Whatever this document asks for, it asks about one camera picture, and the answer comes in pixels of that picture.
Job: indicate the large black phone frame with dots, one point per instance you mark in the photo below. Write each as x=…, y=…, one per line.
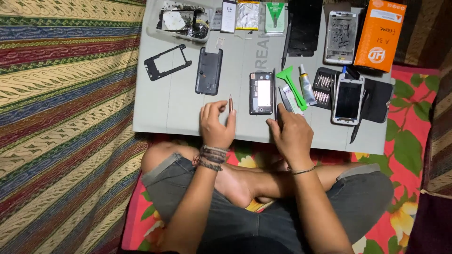
x=304, y=28

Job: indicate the black tweezers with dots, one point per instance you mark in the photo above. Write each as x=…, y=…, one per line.
x=356, y=130

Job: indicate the black phone back cover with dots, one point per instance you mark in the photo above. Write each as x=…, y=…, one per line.
x=209, y=72

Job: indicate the open black phone body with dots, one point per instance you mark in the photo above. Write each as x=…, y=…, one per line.
x=261, y=93

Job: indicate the person's right hand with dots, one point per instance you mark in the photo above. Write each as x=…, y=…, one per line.
x=293, y=137

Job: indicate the thin wrist bangle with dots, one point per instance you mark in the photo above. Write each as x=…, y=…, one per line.
x=301, y=170

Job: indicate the copper precision screwdriver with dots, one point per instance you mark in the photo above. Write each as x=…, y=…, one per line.
x=230, y=103

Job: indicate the grey work mat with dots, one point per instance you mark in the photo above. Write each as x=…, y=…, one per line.
x=176, y=102

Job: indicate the striped patterned cloth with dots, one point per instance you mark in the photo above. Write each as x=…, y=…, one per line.
x=67, y=123

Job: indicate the white small box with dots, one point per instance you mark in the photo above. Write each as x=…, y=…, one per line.
x=228, y=16

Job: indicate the silver glue tube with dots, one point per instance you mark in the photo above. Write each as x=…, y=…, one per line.
x=307, y=88

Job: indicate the white green label strip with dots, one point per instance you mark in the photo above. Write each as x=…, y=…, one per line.
x=292, y=100

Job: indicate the black phone screen panel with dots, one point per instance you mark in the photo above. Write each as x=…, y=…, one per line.
x=275, y=95

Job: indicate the white smartphone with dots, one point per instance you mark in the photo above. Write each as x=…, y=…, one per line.
x=348, y=100

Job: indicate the green tool blister pack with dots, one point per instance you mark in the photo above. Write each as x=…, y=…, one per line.
x=275, y=17

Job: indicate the black phone middle frame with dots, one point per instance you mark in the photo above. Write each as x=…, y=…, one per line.
x=152, y=68

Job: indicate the clear plastic parts tray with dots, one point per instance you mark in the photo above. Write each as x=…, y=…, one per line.
x=180, y=21

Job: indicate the green plastic pry tool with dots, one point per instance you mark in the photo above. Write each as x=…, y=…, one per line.
x=292, y=86

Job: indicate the black spudger tool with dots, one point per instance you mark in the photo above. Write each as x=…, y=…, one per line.
x=285, y=49

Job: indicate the silver foil packet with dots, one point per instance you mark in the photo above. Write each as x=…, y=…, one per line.
x=247, y=16

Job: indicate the person's left hand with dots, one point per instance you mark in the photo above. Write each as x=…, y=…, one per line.
x=213, y=123

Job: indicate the silver phone frame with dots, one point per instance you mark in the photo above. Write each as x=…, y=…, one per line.
x=341, y=37

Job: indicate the person's grey shorts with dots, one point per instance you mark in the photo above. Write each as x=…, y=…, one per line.
x=353, y=204

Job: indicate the red floral bedsheet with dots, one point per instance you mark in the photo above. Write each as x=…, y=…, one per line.
x=406, y=148

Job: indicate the black leather pouch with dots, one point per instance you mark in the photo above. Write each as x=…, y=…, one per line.
x=378, y=100

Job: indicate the black screwdriver bit case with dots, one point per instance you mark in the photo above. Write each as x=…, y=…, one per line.
x=323, y=88

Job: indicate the orange cardboard box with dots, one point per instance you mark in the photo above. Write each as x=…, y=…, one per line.
x=380, y=35

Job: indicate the person's legs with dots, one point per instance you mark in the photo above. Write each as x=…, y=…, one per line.
x=243, y=180

